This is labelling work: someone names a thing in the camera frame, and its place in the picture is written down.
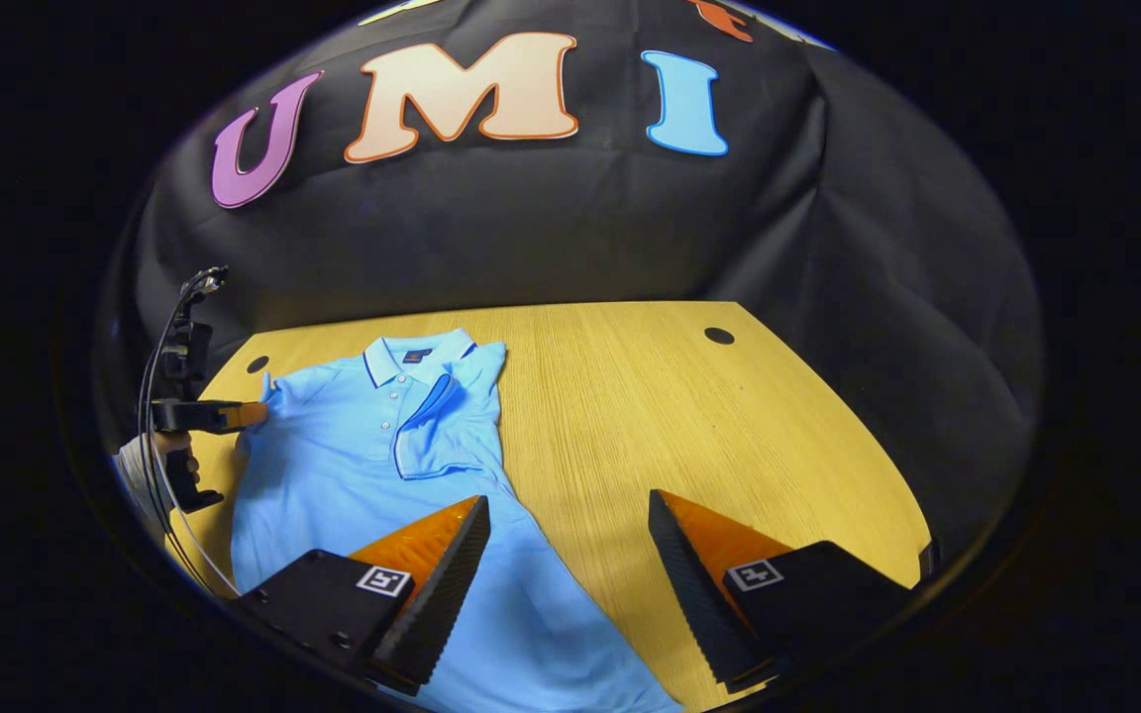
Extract light blue T-shirt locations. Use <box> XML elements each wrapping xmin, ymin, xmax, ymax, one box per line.
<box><xmin>231</xmin><ymin>329</ymin><xmax>685</xmax><ymax>713</ymax></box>

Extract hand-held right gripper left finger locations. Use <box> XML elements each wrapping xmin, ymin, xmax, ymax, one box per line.
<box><xmin>229</xmin><ymin>495</ymin><xmax>492</xmax><ymax>696</ymax></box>

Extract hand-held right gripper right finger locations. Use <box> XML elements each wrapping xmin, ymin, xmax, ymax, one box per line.
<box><xmin>647</xmin><ymin>489</ymin><xmax>918</xmax><ymax>694</ymax></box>

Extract black backdrop cloth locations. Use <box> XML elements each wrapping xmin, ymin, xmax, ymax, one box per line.
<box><xmin>95</xmin><ymin>0</ymin><xmax>1045</xmax><ymax>556</ymax></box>

